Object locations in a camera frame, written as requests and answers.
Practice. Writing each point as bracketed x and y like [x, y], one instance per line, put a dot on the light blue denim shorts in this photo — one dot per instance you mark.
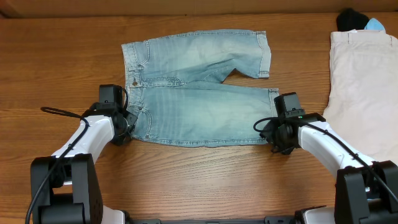
[176, 88]

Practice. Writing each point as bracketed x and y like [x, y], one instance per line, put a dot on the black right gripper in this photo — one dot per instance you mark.
[269, 134]

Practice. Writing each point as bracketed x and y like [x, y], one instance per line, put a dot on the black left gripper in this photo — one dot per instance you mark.
[130, 119]

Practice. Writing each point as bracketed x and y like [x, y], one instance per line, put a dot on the light blue garment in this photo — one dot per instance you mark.
[374, 24]

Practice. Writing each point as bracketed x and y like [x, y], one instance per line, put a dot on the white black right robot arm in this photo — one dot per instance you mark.
[366, 190]

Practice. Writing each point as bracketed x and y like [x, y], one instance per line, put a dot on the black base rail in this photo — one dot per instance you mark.
[266, 220]

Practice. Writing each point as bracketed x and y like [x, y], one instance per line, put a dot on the black garment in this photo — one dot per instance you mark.
[349, 19]

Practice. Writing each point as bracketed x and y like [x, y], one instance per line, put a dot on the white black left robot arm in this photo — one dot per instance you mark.
[65, 186]

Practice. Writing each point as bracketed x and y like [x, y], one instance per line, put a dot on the beige shorts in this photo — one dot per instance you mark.
[362, 106]

